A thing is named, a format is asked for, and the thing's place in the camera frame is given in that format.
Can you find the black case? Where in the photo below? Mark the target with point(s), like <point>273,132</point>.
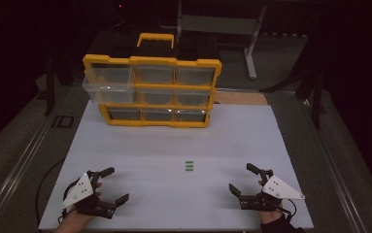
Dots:
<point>115,42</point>

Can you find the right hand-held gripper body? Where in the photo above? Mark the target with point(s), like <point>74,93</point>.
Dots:
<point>279,189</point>

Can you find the black stand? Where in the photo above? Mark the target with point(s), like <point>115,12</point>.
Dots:
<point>316,97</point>
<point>49,87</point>

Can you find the wooden board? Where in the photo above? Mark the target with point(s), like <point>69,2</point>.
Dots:
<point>242,98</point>

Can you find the grey metal stand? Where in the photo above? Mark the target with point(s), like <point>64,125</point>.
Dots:
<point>219,24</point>

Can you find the person's right hand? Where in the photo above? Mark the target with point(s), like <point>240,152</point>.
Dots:
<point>271,216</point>

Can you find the small green block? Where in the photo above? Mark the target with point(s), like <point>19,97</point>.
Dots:
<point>189,162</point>
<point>189,169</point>
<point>189,166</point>

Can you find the clear plastic drawer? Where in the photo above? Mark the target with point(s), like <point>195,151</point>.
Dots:
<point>109,92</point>

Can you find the yellow drawer organizer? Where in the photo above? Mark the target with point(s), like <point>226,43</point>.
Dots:
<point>154,60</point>

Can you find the person's left hand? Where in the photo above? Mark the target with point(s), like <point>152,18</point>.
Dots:
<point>78,217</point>

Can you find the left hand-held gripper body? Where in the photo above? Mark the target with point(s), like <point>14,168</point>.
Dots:
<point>81,191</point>

